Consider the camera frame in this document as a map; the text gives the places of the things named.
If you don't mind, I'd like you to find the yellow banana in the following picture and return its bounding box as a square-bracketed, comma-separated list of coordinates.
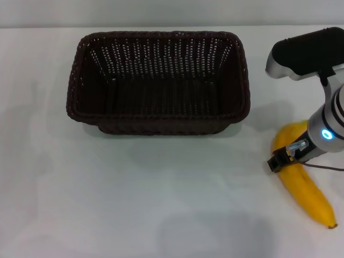
[271, 120, 338, 230]

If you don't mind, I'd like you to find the black woven rectangular basket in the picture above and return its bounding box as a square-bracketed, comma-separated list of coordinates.
[66, 30, 252, 137]

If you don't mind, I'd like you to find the thin grey cable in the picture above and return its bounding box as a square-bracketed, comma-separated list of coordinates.
[297, 160, 344, 171]

